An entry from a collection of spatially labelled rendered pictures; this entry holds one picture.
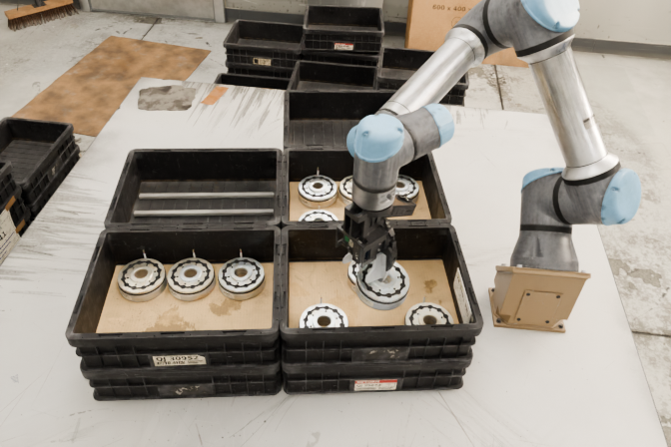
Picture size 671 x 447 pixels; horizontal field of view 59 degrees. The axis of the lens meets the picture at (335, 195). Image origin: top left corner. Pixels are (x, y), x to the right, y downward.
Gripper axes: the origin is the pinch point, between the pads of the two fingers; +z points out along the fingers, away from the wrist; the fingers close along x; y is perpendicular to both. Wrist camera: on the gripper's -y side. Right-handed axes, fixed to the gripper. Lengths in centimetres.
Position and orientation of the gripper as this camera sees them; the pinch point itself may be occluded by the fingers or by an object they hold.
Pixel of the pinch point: (372, 269)
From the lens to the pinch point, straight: 117.3
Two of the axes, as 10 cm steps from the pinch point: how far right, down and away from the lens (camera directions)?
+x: 6.7, 5.0, -5.4
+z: -0.4, 7.5, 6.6
